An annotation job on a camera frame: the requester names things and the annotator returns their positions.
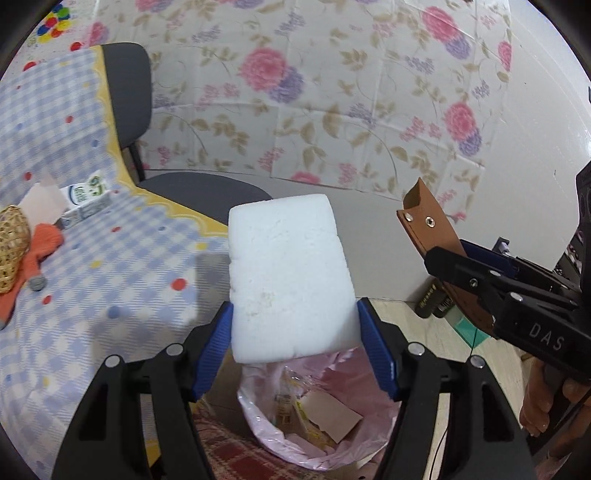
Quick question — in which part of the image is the floral print plastic sheet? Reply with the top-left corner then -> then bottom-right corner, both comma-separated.
88,0 -> 513,222

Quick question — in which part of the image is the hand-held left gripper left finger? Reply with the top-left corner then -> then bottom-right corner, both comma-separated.
51,302 -> 234,480

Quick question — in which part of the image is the person's right hand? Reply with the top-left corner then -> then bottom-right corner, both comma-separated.
519,357 -> 591,457

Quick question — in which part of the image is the grey office chair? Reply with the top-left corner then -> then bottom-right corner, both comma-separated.
100,42 -> 274,217

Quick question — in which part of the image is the woven bamboo basket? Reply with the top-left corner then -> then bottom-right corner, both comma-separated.
0,205 -> 32,294

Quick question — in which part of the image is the pale paper sheet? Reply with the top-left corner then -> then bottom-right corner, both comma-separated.
21,172 -> 70,227

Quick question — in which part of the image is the pink trash bag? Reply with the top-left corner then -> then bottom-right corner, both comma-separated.
237,348 -> 400,472

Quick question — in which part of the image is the yellow snack packet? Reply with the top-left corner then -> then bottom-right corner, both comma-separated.
274,369 -> 315,430

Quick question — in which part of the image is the brown cardboard piece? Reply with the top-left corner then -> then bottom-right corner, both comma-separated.
300,391 -> 363,441

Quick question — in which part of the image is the balloon print plastic sheet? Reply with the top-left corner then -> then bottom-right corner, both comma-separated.
25,0 -> 100,51

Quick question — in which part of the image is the orange cloth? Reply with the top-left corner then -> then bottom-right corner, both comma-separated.
0,223 -> 64,324

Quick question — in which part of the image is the brown leather sheath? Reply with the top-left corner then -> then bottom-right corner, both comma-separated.
397,178 -> 497,340

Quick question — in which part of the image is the white foam block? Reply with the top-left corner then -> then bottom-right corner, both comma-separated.
228,194 -> 363,365

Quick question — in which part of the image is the dark cylindrical bottle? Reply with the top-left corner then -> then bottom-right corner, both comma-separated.
434,291 -> 457,319
416,282 -> 439,318

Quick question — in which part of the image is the blue checked dotted blanket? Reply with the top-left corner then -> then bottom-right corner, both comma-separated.
0,45 -> 232,480

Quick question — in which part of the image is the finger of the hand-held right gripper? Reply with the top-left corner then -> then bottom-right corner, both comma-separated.
459,239 -> 580,296
424,246 -> 513,324

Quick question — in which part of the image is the white milk carton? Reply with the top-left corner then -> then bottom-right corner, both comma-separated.
53,170 -> 112,230

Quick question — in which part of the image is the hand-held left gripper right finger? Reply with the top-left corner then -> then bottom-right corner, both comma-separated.
356,298 -> 539,480

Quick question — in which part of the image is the teal box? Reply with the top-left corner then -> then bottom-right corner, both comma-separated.
450,309 -> 488,347

